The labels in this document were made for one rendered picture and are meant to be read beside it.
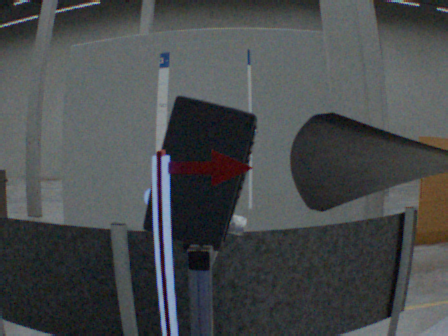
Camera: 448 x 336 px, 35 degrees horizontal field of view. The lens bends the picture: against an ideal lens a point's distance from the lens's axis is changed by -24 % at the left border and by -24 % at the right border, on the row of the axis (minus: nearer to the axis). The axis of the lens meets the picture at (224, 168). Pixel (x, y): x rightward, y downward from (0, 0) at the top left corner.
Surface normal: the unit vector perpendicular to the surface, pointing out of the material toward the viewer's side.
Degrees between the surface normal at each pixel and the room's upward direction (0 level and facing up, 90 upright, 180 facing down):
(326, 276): 90
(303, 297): 90
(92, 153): 90
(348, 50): 90
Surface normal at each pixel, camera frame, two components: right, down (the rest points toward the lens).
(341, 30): -0.22, 0.04
